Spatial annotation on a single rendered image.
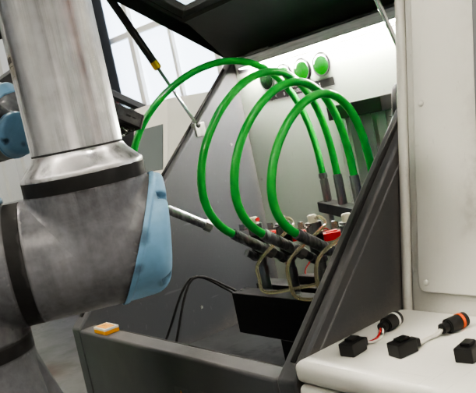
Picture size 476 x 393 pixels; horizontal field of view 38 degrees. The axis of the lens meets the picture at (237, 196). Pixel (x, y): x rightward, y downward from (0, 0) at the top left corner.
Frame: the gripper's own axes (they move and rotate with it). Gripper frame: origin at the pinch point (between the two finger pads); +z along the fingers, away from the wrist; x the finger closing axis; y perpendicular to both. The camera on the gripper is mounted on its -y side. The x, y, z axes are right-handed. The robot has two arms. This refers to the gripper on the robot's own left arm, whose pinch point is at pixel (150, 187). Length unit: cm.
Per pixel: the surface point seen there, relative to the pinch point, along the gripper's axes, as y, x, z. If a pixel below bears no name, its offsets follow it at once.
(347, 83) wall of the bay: -40.6, -7.1, 19.7
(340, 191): -19.9, -0.7, 30.4
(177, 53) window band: -149, -540, -160
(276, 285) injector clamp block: 1.9, -1.8, 30.2
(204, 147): -9.6, 18.8, 7.1
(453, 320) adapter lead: -6, 43, 49
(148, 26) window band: -158, -549, -204
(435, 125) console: -28, 36, 35
